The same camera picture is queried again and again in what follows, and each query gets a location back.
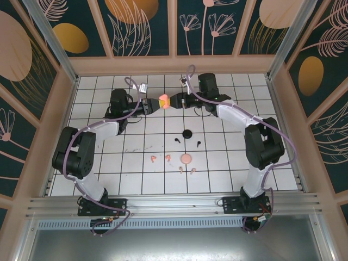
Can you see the yellow power connector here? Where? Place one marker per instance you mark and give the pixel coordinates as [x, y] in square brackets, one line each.
[109, 218]
[258, 218]

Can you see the pink earbud with silicone tip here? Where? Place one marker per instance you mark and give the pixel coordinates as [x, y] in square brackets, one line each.
[153, 158]
[168, 157]

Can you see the pink round charging case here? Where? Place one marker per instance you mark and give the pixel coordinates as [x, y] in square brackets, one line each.
[186, 158]

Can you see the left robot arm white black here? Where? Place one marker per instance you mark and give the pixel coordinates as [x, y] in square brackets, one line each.
[108, 130]

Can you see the black round charging case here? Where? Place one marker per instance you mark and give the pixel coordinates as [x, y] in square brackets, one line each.
[187, 134]

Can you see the pink oblong charging case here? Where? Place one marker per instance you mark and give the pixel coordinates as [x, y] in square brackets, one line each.
[163, 97]

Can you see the aluminium mounting rail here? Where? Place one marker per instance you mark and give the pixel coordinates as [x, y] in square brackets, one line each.
[174, 202]

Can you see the black base plate right arm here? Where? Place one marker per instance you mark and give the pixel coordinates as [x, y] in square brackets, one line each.
[231, 202]

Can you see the aluminium frame post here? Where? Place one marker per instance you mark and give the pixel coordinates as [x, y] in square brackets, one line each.
[51, 40]
[292, 38]

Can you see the small pink stem earbud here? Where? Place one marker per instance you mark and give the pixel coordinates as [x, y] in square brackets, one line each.
[180, 169]
[193, 170]

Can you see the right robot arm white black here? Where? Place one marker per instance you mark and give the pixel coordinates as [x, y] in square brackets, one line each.
[236, 114]

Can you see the grey metal sheet panel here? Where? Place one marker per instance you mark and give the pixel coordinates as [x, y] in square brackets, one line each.
[174, 244]

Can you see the black base plate left arm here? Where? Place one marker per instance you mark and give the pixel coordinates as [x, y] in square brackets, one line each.
[119, 206]

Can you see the black earbud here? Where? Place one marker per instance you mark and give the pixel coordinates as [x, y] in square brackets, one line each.
[177, 140]
[198, 143]

